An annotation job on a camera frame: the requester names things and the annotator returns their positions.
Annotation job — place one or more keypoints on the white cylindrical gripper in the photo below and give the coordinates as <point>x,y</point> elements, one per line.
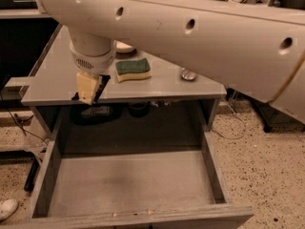
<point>92,62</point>

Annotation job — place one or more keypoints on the black rxbar chocolate bar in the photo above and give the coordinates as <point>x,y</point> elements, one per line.
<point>104,79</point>

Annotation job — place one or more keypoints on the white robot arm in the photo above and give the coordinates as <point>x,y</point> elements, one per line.
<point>194,34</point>

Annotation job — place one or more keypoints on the grey open top drawer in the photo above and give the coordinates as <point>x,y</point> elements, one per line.
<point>155,172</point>

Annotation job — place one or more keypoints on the green yellow sponge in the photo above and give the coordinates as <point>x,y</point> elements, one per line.
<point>133,70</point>

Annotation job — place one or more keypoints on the white paper bowl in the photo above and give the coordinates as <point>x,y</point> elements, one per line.
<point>124,48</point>

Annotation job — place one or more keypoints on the silver blue drink can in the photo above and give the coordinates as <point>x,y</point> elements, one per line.
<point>188,75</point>

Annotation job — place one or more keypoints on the white shoe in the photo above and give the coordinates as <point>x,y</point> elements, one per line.
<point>7,208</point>

